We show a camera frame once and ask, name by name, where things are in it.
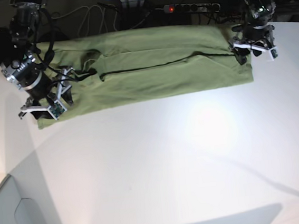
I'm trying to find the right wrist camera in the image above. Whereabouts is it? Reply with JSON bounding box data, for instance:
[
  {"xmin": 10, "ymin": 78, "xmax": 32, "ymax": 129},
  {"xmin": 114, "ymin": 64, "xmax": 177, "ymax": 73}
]
[{"xmin": 48, "ymin": 99, "xmax": 67, "ymax": 120}]

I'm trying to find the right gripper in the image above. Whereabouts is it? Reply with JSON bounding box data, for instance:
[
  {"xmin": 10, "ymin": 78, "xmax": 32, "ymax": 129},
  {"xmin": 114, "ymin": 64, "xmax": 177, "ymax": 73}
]
[{"xmin": 18, "ymin": 67, "xmax": 74, "ymax": 120}]

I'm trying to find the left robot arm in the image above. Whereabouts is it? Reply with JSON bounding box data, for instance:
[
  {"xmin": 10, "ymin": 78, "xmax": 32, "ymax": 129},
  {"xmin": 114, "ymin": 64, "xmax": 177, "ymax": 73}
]
[{"xmin": 228, "ymin": 0, "xmax": 278, "ymax": 65}]

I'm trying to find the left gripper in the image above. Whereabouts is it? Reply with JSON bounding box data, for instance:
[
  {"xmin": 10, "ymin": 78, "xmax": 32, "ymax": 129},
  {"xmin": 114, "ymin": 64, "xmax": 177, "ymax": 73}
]
[{"xmin": 229, "ymin": 25, "xmax": 277, "ymax": 65}]

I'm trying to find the grey looped cable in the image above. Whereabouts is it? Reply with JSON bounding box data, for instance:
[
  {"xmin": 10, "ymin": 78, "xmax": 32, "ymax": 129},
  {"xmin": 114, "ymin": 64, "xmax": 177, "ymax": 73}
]
[{"xmin": 49, "ymin": 0, "xmax": 153, "ymax": 43}]

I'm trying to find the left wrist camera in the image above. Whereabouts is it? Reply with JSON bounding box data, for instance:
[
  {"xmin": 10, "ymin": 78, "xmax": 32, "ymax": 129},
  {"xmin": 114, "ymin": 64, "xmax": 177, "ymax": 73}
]
[{"xmin": 268, "ymin": 46, "xmax": 278, "ymax": 61}]

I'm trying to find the black power strip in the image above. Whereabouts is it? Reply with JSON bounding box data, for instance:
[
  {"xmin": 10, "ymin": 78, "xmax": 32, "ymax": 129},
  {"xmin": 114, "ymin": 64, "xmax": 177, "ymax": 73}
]
[{"xmin": 155, "ymin": 3, "xmax": 221, "ymax": 14}]

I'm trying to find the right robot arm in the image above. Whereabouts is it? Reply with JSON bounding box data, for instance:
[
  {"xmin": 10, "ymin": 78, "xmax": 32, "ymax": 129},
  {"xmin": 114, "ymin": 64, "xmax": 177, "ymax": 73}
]
[{"xmin": 1, "ymin": 0, "xmax": 75, "ymax": 120}]

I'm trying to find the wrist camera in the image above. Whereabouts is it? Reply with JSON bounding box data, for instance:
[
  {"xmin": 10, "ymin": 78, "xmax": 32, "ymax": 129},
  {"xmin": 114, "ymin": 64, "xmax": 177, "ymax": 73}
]
[
  {"xmin": 48, "ymin": 99, "xmax": 67, "ymax": 120},
  {"xmin": 268, "ymin": 46, "xmax": 278, "ymax": 61}
]

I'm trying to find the green T-shirt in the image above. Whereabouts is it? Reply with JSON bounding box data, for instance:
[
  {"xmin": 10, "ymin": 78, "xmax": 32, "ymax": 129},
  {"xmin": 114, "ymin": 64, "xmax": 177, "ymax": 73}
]
[{"xmin": 51, "ymin": 25, "xmax": 253, "ymax": 121}]

